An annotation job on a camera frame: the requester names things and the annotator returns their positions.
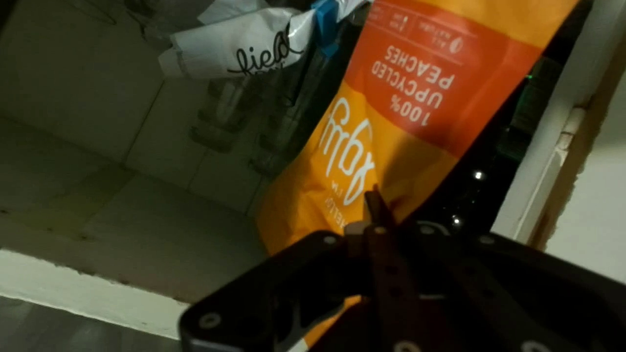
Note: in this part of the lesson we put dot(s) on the orange peaches snack packet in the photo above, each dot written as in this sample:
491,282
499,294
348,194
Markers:
403,98

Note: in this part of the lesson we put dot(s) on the dark glass bottle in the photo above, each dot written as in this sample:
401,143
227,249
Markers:
481,177

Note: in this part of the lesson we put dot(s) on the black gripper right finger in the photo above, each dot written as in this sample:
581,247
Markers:
389,286

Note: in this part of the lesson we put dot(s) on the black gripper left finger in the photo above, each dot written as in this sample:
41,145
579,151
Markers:
356,261

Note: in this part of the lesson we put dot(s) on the blue bag clip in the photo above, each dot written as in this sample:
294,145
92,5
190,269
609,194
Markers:
325,26

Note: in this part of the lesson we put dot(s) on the clear glass jar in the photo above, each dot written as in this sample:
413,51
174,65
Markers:
294,110
221,118

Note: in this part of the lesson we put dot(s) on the white printed bag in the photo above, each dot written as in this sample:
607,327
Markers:
227,46

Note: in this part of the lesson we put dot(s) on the cream wall cabinet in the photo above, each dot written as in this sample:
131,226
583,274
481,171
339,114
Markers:
98,196

